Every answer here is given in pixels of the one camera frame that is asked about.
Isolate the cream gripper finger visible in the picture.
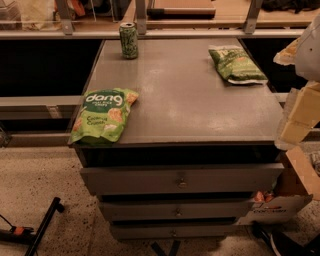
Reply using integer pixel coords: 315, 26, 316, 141
273, 38, 300, 66
274, 81, 320, 150

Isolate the green soda can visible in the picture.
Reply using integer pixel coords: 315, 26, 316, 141
119, 23, 138, 59

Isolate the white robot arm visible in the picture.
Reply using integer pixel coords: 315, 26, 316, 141
273, 16, 320, 150

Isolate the green snack bag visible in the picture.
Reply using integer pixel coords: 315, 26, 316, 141
208, 45, 267, 85

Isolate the green dang rice chip bag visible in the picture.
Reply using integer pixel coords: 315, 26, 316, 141
70, 88, 139, 145

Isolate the cardboard box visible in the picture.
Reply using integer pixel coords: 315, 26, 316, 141
238, 146, 320, 225

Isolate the top grey drawer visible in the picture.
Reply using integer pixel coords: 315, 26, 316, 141
80, 163, 284, 195

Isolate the grey drawer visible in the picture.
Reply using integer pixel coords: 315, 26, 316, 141
80, 163, 284, 195
110, 225, 238, 240
99, 199, 253, 222

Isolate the grey drawer cabinet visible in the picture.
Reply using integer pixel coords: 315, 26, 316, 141
75, 39, 281, 229

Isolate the middle grey drawer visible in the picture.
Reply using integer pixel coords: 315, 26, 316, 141
99, 199, 253, 222

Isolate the bottom grey drawer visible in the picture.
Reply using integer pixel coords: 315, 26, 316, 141
110, 225, 238, 240

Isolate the black stand leg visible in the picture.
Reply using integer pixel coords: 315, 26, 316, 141
24, 197, 64, 256

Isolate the black tool with orange band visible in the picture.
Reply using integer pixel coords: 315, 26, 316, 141
0, 215, 35, 245

